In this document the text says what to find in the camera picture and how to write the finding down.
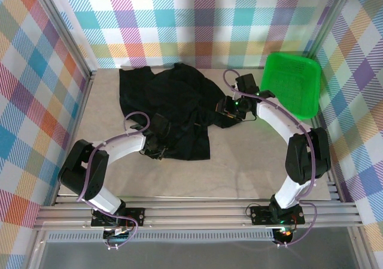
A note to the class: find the black t-shirt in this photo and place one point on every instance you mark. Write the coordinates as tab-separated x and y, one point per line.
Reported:
179	101

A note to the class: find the green plastic basket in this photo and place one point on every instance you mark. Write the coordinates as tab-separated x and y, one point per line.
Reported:
287	83

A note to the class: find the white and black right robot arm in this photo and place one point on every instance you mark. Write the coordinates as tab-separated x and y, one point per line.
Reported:
278	116

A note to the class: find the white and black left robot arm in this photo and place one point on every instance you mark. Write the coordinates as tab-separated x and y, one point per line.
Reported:
125	146

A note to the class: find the grey metal panel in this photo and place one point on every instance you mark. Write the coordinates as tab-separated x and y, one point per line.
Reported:
194	255

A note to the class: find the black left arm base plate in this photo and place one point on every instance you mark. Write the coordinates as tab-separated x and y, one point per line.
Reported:
136	215

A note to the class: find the aluminium mounting rail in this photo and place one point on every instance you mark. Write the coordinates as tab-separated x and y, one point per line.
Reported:
194	218

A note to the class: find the aluminium side rail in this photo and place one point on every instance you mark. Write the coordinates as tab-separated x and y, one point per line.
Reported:
81	116
332	185

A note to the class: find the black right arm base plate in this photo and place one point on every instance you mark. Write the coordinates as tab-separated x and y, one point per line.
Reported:
260	215

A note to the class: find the aluminium frame post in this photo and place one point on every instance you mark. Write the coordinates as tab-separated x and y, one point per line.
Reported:
66	32
329	17

